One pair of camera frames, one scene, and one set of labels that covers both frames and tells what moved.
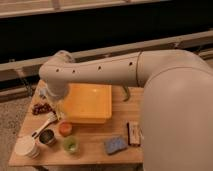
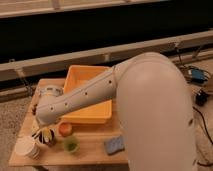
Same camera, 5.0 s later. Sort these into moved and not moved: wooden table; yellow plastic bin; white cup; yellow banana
Moved: yellow banana
Not moved: wooden table; white cup; yellow plastic bin
